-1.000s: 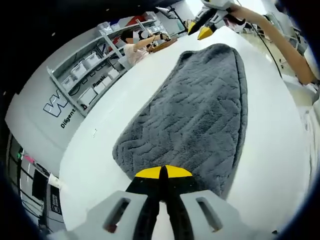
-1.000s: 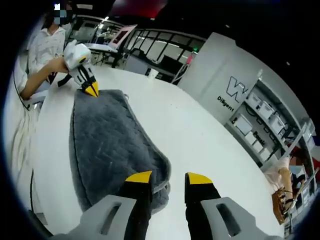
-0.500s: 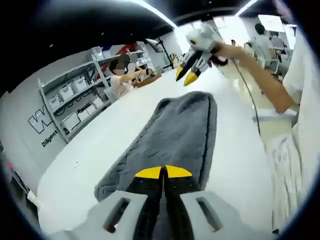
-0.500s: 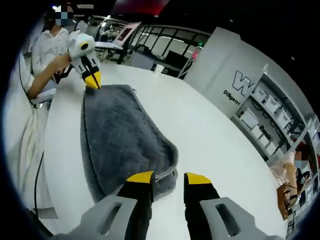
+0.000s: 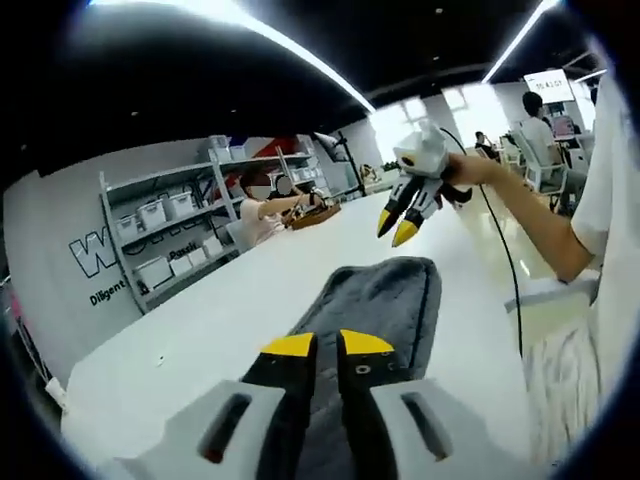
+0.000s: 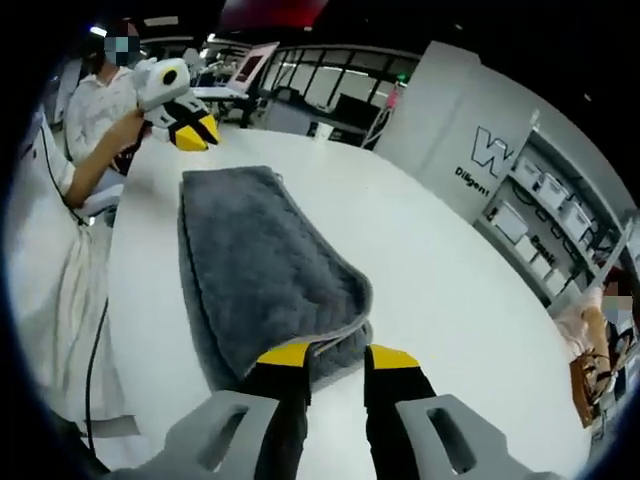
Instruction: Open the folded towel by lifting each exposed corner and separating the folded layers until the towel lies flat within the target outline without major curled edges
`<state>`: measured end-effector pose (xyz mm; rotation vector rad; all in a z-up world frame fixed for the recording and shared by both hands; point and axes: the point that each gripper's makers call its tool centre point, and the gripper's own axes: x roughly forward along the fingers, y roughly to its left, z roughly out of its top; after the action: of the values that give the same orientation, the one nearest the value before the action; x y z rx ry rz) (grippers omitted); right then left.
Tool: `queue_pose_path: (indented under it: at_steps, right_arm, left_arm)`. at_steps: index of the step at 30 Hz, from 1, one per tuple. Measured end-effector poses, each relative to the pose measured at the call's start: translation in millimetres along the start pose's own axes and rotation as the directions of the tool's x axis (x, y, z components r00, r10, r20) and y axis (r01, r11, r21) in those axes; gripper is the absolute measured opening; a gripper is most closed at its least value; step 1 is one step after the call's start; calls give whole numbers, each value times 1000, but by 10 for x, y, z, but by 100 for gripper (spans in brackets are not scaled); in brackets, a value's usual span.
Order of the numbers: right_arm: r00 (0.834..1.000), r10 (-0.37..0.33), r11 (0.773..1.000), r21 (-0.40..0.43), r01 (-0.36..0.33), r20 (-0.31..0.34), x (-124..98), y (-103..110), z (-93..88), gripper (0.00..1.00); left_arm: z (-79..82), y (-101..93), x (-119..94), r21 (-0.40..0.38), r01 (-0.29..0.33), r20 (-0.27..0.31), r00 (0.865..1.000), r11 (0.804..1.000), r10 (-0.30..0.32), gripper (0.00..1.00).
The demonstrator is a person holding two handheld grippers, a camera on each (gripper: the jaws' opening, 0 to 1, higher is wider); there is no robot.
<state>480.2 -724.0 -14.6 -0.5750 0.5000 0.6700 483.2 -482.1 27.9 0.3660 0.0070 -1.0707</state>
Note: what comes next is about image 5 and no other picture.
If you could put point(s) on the grey towel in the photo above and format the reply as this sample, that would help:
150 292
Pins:
380 300

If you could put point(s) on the person's right hand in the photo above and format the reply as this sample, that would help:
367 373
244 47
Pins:
467 170

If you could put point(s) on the black monitor stand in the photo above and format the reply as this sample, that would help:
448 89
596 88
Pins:
356 175

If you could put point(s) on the wooden tray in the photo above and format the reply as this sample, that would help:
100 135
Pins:
315 217

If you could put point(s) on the white mesh office chair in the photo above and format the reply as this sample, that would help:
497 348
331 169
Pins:
542 172

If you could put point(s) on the white display board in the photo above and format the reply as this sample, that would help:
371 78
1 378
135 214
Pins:
550 87

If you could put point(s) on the ceiling light strip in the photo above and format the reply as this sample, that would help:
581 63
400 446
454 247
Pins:
300 50
515 40

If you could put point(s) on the white chair armrest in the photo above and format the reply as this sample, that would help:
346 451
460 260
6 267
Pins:
545 292

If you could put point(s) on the person's white shirt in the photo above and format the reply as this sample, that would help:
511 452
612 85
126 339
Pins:
600 210

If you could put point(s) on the row of white storage boxes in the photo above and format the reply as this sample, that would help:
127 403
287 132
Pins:
152 212

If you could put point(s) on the grey metal shelf rack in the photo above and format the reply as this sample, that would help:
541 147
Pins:
150 181

